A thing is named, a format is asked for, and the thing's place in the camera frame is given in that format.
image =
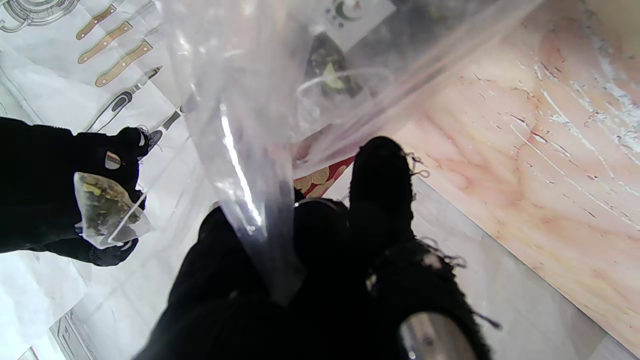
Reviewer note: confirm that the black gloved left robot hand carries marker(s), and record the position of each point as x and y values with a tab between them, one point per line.
350	300

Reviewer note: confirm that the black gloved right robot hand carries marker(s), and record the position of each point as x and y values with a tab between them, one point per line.
40	190

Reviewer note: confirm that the red floral tea tin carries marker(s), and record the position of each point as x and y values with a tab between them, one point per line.
320	180

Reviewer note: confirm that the pyramid tea bag with tag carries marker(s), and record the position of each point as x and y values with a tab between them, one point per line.
107	210
330	70

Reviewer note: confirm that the clear plastic tea bag pouch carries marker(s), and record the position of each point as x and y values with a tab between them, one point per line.
250	75

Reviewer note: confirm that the white printed backdrop cloth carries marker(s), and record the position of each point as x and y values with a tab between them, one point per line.
50	300

